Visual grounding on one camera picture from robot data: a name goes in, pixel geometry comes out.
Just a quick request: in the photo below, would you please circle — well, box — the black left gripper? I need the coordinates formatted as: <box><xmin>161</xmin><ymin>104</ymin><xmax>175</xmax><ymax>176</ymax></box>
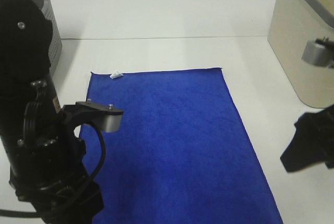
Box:
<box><xmin>9</xmin><ymin>127</ymin><xmax>104</xmax><ymax>223</ymax></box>

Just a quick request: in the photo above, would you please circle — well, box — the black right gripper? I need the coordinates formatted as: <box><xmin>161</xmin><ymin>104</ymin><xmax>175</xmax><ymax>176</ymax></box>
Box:
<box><xmin>280</xmin><ymin>105</ymin><xmax>333</xmax><ymax>173</ymax></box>

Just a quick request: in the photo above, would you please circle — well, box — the blue microfibre towel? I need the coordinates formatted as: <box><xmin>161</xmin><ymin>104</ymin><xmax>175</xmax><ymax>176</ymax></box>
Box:
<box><xmin>87</xmin><ymin>68</ymin><xmax>282</xmax><ymax>223</ymax></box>

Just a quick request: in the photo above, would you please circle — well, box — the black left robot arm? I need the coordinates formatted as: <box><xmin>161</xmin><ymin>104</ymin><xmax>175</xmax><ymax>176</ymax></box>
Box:
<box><xmin>1</xmin><ymin>0</ymin><xmax>105</xmax><ymax>223</ymax></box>

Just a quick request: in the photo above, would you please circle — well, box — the beige plastic bin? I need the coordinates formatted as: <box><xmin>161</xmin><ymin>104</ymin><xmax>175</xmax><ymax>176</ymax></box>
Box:
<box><xmin>268</xmin><ymin>0</ymin><xmax>333</xmax><ymax>108</ymax></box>

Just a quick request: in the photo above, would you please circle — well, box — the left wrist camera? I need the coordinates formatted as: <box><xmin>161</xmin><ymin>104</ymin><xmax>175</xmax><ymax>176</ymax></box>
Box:
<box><xmin>63</xmin><ymin>100</ymin><xmax>124</xmax><ymax>133</ymax></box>

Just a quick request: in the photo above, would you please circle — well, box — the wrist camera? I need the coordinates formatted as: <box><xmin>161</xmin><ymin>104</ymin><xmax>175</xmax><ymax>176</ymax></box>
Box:
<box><xmin>63</xmin><ymin>100</ymin><xmax>124</xmax><ymax>133</ymax></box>
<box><xmin>302</xmin><ymin>37</ymin><xmax>333</xmax><ymax>69</ymax></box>

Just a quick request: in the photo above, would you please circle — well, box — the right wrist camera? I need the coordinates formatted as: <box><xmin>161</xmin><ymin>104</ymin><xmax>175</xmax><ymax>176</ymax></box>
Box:
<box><xmin>302</xmin><ymin>37</ymin><xmax>333</xmax><ymax>69</ymax></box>

